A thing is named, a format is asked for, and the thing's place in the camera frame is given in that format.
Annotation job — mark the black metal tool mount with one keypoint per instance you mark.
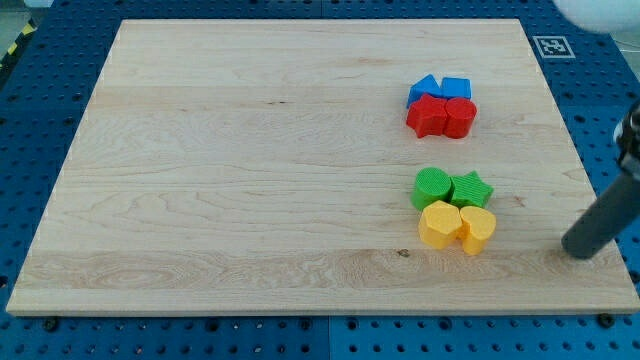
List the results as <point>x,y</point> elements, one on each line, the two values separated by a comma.
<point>626,136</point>

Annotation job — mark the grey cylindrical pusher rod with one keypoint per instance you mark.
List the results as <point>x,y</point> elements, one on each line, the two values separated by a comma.
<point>615,209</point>

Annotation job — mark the yellow hexagon block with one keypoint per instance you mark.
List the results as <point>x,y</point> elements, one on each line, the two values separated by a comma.
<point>439,224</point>

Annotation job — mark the yellow heart block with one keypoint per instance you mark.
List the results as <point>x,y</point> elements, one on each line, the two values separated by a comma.
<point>478,227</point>

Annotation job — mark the white fiducial marker tag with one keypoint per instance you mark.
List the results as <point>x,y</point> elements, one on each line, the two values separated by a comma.
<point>553,47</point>

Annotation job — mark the green star block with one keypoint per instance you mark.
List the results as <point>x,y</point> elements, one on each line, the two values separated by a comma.
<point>470,190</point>

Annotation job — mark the red cylinder block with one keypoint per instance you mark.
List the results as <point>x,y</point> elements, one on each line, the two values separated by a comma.
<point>461,113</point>

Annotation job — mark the blue cube block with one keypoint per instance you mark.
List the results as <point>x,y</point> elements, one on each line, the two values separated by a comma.
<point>452,87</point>

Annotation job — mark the green cylinder block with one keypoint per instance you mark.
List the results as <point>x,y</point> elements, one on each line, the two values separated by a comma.
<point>431,184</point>

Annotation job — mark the red star block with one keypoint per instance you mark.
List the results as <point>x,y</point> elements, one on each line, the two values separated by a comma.
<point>427,116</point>

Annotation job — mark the blue triangle block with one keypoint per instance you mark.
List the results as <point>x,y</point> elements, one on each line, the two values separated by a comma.
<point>427,85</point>

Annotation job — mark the wooden board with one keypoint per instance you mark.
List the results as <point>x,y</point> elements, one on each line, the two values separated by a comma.
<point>265,167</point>

